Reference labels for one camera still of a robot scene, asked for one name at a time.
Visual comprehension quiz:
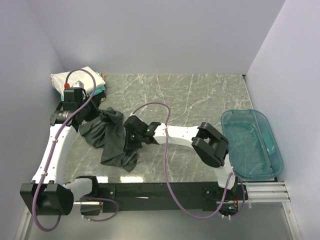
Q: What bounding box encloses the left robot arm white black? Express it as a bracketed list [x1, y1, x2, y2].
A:
[20, 87, 100, 216]

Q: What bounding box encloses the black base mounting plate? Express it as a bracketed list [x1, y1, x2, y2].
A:
[79, 181, 248, 216]

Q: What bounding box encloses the beige patterned folded cloth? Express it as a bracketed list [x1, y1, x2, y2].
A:
[95, 71, 106, 81]

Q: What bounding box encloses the aluminium rail frame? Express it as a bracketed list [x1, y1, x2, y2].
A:
[13, 182, 303, 240]

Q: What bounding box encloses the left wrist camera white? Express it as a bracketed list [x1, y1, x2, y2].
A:
[64, 80, 84, 89]

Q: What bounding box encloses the black folded t-shirt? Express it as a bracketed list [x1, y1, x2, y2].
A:
[91, 91, 106, 107]

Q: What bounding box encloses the teal folded t-shirt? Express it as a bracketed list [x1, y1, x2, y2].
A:
[60, 84, 107, 106]

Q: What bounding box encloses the teal plastic bin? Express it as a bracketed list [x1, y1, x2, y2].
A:
[220, 109, 284, 181]

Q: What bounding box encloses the dark grey t-shirt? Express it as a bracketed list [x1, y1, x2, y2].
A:
[79, 107, 138, 172]

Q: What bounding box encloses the white folded t-shirt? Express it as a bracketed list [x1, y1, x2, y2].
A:
[50, 66, 106, 100]

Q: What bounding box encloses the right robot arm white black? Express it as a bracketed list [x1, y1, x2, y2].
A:
[123, 115, 237, 200]

